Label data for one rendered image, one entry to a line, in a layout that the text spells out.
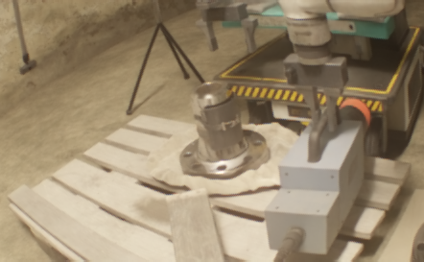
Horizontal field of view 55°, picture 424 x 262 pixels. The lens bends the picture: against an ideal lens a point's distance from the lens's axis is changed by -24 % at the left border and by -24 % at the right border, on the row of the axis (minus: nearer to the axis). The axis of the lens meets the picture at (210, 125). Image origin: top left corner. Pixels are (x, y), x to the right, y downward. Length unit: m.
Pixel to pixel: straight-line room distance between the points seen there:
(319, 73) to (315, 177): 0.20
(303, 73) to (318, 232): 0.31
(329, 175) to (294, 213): 0.10
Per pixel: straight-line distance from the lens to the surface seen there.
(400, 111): 1.70
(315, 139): 0.96
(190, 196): 1.29
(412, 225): 1.39
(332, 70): 0.94
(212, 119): 1.43
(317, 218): 0.92
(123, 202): 1.52
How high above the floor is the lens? 0.91
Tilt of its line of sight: 24 degrees down
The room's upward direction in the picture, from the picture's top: 13 degrees counter-clockwise
